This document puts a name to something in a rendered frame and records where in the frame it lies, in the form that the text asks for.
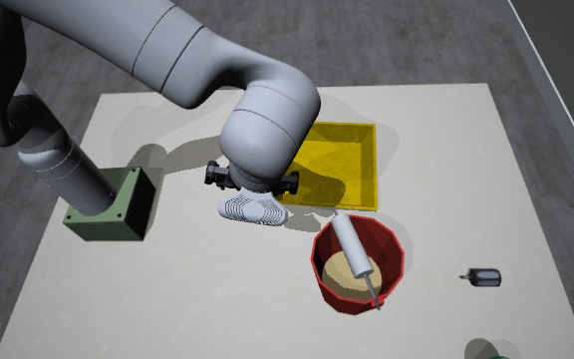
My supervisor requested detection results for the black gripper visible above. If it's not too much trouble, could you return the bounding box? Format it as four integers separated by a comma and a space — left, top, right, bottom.
204, 161, 299, 196

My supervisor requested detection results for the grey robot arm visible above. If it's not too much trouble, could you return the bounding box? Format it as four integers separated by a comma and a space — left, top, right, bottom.
0, 0, 321, 226

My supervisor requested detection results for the red pail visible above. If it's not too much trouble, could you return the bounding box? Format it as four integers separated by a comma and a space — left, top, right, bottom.
310, 210, 405, 315

